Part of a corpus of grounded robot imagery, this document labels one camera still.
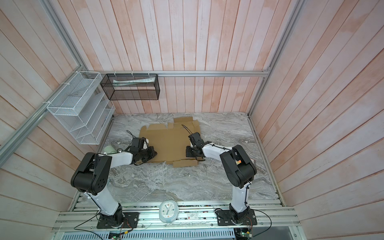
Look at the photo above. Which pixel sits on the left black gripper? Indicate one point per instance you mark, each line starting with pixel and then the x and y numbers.
pixel 152 153

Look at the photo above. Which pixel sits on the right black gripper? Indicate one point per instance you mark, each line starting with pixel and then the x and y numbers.
pixel 188 153

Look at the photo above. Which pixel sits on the brown cardboard box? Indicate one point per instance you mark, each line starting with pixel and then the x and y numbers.
pixel 170 141

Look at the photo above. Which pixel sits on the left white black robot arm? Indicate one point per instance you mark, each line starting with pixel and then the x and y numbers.
pixel 91 177

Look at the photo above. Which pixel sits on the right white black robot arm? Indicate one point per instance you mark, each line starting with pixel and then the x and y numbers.
pixel 240 171

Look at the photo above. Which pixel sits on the pale blue alarm clock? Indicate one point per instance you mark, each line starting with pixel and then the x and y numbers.
pixel 168 211

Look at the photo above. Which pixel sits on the small white label card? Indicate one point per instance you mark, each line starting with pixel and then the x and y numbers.
pixel 192 216

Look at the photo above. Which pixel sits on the white paper in basket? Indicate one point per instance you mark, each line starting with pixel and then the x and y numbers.
pixel 135 82

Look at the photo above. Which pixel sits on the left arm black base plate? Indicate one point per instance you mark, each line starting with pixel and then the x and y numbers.
pixel 118 220

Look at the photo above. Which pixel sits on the black mesh wall basket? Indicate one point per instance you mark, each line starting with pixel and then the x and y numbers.
pixel 147 93

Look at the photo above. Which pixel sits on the aluminium front rail frame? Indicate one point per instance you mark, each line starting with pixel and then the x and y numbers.
pixel 272 219

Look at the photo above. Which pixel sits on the white wire mesh shelf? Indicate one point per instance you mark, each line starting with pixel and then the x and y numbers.
pixel 83 111

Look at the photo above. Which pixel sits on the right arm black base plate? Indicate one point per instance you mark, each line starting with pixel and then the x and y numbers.
pixel 231 217

